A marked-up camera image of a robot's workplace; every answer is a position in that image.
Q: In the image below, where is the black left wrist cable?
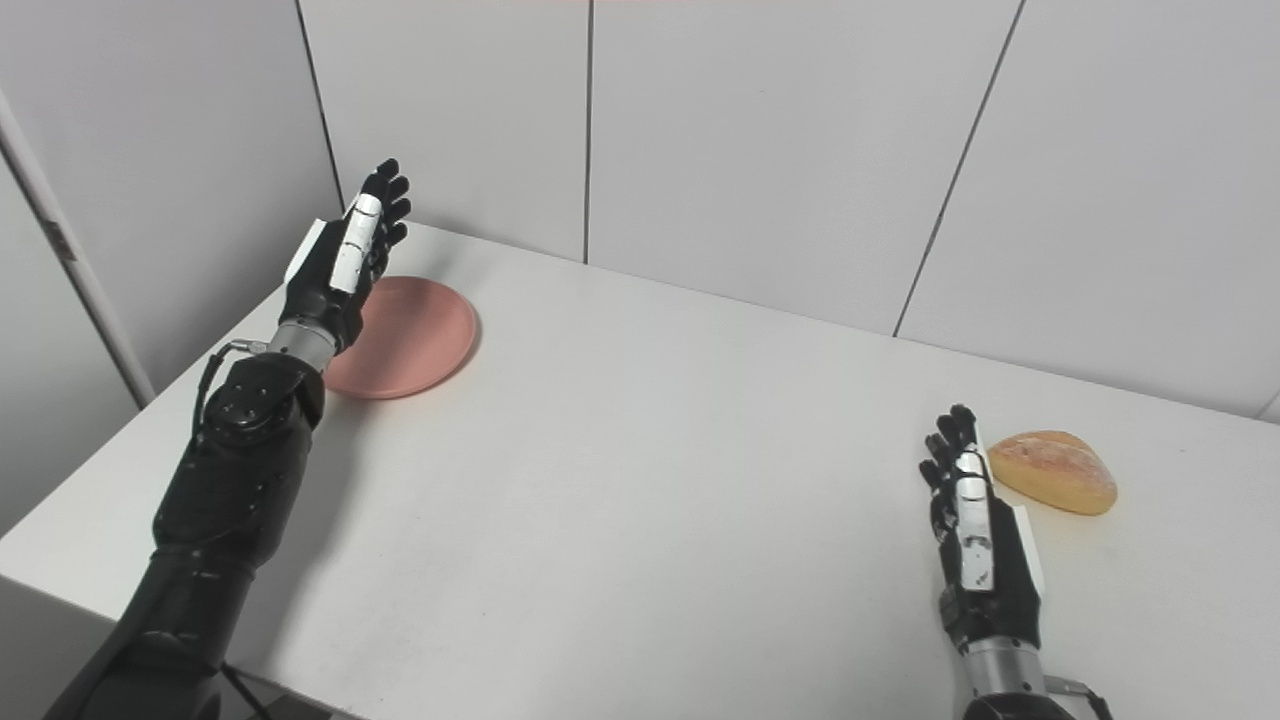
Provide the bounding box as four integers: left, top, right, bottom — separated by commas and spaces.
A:
190, 340, 269, 441

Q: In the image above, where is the pink round plate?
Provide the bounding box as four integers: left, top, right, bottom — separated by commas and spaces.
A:
322, 277, 479, 401

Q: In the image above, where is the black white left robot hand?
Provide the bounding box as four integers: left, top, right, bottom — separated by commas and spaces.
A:
278, 158, 413, 356

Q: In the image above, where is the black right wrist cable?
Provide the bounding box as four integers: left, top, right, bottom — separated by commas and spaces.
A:
1045, 675, 1114, 720

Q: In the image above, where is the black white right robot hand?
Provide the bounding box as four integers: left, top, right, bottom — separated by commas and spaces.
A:
918, 404, 1047, 657

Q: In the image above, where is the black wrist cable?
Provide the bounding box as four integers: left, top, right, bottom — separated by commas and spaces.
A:
190, 340, 269, 441
1045, 675, 1114, 720

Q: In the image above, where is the white partition post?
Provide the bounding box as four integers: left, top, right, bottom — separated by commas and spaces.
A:
0, 90, 157, 407

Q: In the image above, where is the golden bread roll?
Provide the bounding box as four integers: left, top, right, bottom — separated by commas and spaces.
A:
987, 430, 1119, 517

